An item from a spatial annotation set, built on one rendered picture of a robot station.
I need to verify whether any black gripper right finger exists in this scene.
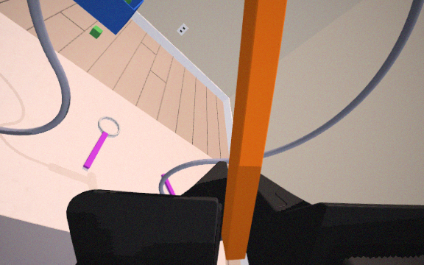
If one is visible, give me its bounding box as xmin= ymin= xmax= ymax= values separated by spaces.
xmin=247 ymin=174 xmax=424 ymax=265

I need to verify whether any purple handle with grey loop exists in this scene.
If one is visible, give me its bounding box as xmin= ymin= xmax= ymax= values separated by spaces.
xmin=165 ymin=179 xmax=175 ymax=195
xmin=84 ymin=116 xmax=121 ymax=169

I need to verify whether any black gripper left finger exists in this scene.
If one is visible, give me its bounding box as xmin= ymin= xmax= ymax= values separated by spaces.
xmin=66 ymin=161 xmax=228 ymax=265

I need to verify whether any orange bar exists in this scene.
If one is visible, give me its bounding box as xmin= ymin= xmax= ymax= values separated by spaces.
xmin=222 ymin=0 xmax=288 ymax=261

